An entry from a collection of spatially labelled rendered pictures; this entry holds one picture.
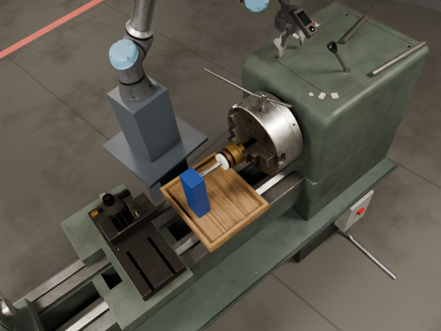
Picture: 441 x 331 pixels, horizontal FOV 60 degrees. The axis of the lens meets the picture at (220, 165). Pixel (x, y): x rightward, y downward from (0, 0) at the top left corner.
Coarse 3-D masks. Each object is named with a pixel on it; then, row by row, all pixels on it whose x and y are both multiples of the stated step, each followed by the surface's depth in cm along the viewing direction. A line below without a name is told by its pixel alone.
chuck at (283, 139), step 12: (252, 96) 147; (240, 108) 143; (252, 108) 139; (276, 108) 139; (228, 120) 158; (252, 120) 140; (264, 120) 136; (276, 120) 137; (252, 132) 146; (264, 132) 137; (276, 132) 136; (288, 132) 138; (264, 144) 143; (276, 144) 137; (288, 144) 139; (288, 156) 142; (264, 168) 155; (276, 168) 146
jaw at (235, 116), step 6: (234, 108) 147; (234, 114) 144; (240, 114) 145; (234, 120) 144; (240, 120) 145; (234, 126) 146; (240, 126) 145; (246, 126) 146; (234, 132) 145; (240, 132) 146; (246, 132) 147; (228, 138) 147; (234, 138) 145; (240, 138) 146
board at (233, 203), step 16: (208, 160) 170; (208, 176) 166; (224, 176) 165; (176, 192) 162; (208, 192) 161; (224, 192) 160; (240, 192) 160; (256, 192) 157; (176, 208) 156; (224, 208) 156; (240, 208) 155; (256, 208) 155; (192, 224) 151; (208, 224) 152; (224, 224) 152; (240, 224) 149; (208, 240) 148; (224, 240) 148
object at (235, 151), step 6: (228, 144) 146; (234, 144) 144; (240, 144) 146; (222, 150) 145; (228, 150) 144; (234, 150) 143; (240, 150) 143; (228, 156) 143; (234, 156) 143; (240, 156) 144; (228, 162) 143; (234, 162) 145; (240, 162) 149; (228, 168) 146
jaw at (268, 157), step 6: (252, 144) 146; (258, 144) 146; (246, 150) 145; (252, 150) 144; (258, 150) 144; (264, 150) 143; (246, 156) 143; (252, 156) 143; (258, 156) 142; (264, 156) 141; (270, 156) 140; (276, 156) 140; (282, 156) 141; (246, 162) 146; (258, 162) 144; (264, 162) 142; (270, 162) 141
